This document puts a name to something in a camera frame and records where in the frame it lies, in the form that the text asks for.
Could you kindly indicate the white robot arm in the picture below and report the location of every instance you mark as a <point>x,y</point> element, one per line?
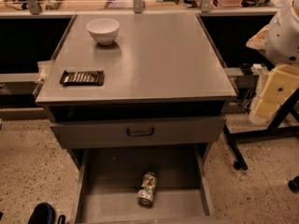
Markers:
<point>278,42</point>

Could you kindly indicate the black drawer handle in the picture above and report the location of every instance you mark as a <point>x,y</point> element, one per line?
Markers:
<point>138,133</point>

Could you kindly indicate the black blue object on floor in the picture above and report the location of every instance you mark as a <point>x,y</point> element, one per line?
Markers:
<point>44,213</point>

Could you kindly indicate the green white 7up can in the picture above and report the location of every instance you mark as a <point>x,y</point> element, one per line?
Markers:
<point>145,195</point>

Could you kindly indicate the black side table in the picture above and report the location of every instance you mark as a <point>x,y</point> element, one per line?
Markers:
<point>272,130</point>

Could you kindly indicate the open grey middle drawer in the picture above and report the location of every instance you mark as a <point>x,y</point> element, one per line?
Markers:
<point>110,179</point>

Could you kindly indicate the dark chocolate bar wrapper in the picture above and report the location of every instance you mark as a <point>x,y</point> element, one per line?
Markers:
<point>82,78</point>

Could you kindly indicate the closed grey top drawer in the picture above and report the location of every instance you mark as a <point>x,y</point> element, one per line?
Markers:
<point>112,133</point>

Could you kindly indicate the white ceramic bowl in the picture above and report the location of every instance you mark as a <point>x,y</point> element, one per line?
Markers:
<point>103,31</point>

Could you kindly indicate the grey drawer cabinet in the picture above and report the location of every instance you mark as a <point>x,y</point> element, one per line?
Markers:
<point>161,66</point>

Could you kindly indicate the white power adapter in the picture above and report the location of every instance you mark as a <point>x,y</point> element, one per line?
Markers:
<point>257,68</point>

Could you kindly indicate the black caster wheel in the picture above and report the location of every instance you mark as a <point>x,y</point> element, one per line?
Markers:
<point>294,184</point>

